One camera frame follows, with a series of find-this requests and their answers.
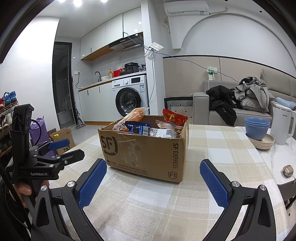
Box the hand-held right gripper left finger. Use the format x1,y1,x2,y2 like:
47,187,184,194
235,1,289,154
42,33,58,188
31,158,108,241

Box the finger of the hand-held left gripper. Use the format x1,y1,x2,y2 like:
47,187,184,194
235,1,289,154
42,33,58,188
29,139,70,158
31,149,85,172

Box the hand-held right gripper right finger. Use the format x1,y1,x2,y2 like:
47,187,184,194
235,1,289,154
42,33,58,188
199,159,278,241

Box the brown cardboard box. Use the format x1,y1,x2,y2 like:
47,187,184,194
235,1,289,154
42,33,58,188
97,115,189,183

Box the blue snack bag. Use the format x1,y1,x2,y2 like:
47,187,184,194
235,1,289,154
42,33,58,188
125,121,152,136

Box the pile of mixed snack packets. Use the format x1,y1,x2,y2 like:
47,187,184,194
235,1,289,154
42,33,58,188
112,107,188,139

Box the red snack bag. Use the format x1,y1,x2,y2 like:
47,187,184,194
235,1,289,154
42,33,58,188
162,108,188,127

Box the person's left hand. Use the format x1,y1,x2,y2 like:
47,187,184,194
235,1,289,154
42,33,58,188
13,179,50,203

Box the small printed cardboard box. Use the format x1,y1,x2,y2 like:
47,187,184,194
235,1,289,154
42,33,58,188
47,127,75,155

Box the white brown sneaker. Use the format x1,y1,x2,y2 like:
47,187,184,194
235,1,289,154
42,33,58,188
0,113,12,129

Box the grey floor mop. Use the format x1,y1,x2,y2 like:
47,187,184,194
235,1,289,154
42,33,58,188
72,76,86,129

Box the wooden shoe rack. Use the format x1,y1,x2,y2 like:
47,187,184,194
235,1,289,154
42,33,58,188
0,100,19,158

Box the beige checked tablecloth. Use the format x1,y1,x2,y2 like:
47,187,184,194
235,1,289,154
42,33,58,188
47,124,281,241

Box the white lower kitchen cabinets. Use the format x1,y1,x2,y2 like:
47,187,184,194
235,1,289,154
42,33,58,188
79,83,114,122

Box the white kitchen cabinets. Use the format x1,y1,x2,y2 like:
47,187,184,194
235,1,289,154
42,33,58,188
79,83,114,122
80,7,142,61

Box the dark glass door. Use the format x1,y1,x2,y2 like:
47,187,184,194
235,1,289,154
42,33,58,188
52,42,75,126

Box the beige shallow bowl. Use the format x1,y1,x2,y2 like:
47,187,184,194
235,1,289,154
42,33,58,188
246,133,275,146
251,141,274,150

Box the white marble side table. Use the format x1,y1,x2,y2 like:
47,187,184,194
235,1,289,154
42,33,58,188
240,126,296,209

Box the blue bowl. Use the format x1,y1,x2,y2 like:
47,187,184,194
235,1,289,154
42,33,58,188
244,117,270,127
245,124,270,141

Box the small round beige gadget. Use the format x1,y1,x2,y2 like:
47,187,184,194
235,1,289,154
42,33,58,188
281,164,294,178

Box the grey sofa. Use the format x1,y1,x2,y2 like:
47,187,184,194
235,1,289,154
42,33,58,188
193,70,296,127

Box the white washing machine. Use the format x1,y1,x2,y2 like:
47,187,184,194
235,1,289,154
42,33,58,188
112,75,148,116

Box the black jacket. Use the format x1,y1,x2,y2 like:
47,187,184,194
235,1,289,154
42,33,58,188
206,85,237,127

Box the white electric kettle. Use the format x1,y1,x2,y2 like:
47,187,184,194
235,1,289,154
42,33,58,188
270,104,296,146

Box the black white patterned basket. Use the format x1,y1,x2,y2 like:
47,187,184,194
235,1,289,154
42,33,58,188
164,97,194,126

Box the grey jacket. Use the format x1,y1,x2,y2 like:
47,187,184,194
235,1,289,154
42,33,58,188
234,76,275,113

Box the black pressure cooker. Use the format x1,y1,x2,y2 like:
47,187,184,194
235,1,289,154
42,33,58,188
124,62,140,73

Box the light blue pillow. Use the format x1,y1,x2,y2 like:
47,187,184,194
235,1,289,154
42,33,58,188
275,97,296,110

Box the white upper kitchen cabinets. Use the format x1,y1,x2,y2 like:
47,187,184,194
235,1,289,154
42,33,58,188
80,7,142,61

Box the black range hood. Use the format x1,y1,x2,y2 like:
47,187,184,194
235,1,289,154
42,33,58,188
109,32,144,52

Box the white router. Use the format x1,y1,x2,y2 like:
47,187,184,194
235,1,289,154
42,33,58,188
144,42,164,61

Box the white air conditioner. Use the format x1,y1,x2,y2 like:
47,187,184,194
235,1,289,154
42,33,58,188
164,0,210,16

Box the white wall power strip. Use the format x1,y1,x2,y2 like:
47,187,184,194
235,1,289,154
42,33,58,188
206,67,218,81

